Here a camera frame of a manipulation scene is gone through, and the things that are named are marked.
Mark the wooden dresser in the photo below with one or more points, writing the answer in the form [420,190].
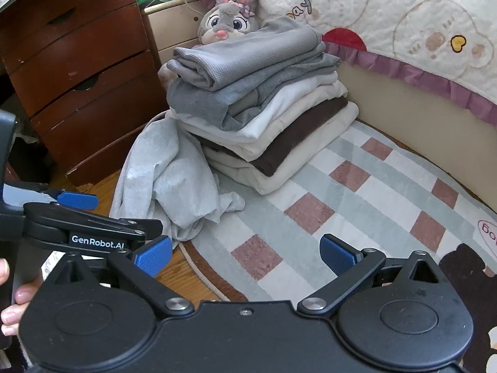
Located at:
[77,66]

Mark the stack of folded clothes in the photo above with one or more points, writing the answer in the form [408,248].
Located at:
[252,97]

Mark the light grey sweatshirt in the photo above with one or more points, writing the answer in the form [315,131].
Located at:
[163,178]

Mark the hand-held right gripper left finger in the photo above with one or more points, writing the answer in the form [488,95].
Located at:
[154,255]

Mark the person's left hand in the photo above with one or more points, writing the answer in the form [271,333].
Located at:
[24,293]

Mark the grey rabbit plush toy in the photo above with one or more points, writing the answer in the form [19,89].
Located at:
[227,21]

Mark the bear print quilted bedspread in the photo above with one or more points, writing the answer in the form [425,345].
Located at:
[407,11]

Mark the beige nightstand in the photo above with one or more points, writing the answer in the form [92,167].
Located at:
[174,27]

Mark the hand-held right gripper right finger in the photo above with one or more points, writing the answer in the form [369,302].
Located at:
[337,254]

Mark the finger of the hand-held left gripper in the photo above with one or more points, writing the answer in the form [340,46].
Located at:
[79,201]
[132,226]

